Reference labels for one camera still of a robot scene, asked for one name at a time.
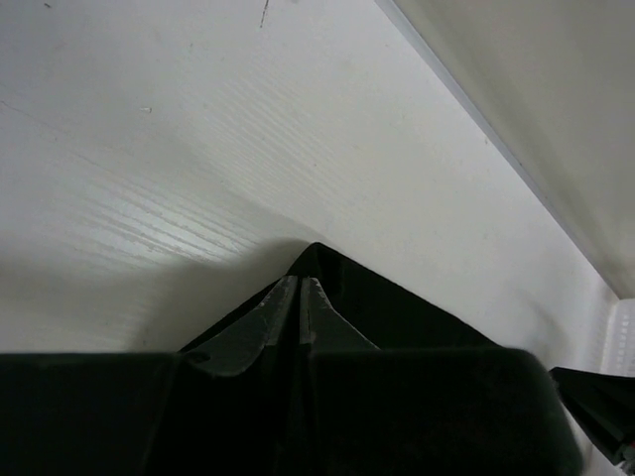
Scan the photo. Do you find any black tank top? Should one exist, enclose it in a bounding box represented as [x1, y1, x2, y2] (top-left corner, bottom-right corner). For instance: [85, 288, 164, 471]
[288, 242, 499, 349]

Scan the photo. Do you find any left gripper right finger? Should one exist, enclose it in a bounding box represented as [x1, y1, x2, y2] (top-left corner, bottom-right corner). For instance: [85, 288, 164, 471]
[299, 278, 379, 350]

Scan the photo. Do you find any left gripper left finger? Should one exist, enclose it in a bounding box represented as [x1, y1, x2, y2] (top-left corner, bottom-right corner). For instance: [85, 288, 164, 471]
[185, 277, 297, 378]

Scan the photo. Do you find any white plastic basket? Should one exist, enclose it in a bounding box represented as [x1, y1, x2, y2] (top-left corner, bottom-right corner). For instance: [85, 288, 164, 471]
[601, 298, 635, 377]

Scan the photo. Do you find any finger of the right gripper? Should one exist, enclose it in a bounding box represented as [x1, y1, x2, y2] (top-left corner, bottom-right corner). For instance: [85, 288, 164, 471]
[550, 367, 634, 459]

